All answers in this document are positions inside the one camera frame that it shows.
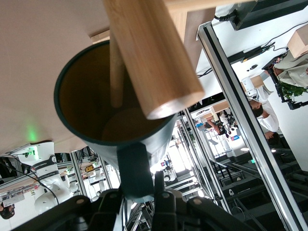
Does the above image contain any person in white shirt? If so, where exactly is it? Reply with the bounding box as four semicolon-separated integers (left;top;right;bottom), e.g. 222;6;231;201
247;85;281;133

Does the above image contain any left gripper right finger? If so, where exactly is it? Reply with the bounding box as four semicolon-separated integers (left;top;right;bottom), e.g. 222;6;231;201
153;171;256;231

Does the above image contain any green plant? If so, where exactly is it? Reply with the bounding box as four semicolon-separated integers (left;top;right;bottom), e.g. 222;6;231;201
279;81;308;99

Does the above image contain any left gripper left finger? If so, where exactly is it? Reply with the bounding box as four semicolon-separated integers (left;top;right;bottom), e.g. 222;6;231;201
12;189;126;231

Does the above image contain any aluminium table edge rail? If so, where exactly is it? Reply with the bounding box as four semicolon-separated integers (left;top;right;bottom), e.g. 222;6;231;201
196;21;308;231

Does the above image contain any teal cup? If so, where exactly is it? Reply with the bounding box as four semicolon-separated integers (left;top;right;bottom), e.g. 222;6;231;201
53;40;180;203

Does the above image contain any black left base cable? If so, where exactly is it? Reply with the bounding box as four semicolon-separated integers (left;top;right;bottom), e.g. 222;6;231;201
0;160;60;205

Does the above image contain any black camera rig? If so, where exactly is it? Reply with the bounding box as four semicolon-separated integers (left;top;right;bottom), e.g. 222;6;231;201
261;56;308;111

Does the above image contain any wooden mug rack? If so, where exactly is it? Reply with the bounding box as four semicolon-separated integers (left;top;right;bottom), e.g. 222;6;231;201
90;0;256;120

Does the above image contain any cardboard box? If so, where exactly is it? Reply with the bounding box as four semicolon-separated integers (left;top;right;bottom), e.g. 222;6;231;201
287;27;308;59

